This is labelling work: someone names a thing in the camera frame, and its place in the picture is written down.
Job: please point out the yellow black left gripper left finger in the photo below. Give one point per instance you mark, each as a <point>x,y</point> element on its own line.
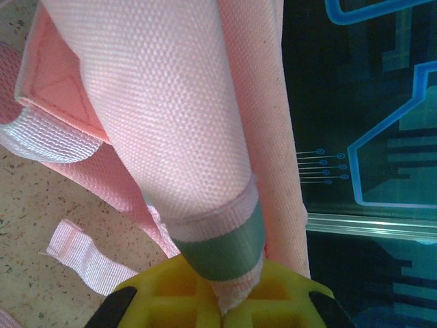
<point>153,304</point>

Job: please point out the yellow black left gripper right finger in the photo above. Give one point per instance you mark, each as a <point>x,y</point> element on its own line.
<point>290,307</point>

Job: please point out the pink backpack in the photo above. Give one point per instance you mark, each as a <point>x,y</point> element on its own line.
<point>170,102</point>

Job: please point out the aluminium frame post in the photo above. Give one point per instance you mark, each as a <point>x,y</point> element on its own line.
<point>375,227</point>

